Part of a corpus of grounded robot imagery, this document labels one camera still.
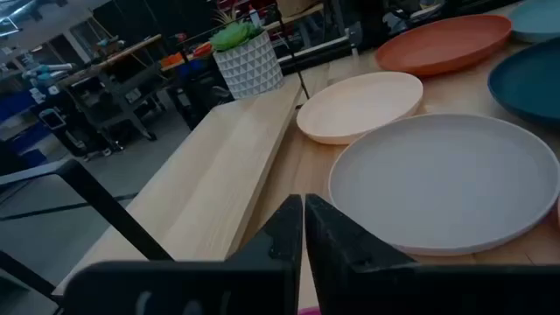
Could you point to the orange plate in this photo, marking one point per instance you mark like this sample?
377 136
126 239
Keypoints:
442 44

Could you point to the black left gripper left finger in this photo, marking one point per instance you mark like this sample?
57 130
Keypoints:
245 284

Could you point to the black table rig frame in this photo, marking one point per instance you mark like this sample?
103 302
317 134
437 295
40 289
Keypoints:
319 54

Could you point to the grey plate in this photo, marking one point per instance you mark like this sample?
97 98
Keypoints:
437 184

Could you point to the succulent in white patterned pot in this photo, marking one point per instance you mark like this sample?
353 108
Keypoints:
249 65

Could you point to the light blue plate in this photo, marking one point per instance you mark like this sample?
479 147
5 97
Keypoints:
538 19

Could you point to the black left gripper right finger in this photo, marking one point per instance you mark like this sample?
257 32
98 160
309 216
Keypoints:
372 289

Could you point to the magenta plate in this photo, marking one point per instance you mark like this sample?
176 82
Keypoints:
310 312

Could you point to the black cart with wooden top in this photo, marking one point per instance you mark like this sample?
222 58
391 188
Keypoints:
114 87

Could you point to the orange bin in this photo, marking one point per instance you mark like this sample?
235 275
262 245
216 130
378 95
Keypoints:
172 59

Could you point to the cream plate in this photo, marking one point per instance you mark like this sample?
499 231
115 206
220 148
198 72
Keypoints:
359 105

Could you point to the dark teal plate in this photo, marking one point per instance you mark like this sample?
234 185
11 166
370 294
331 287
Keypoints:
529 83

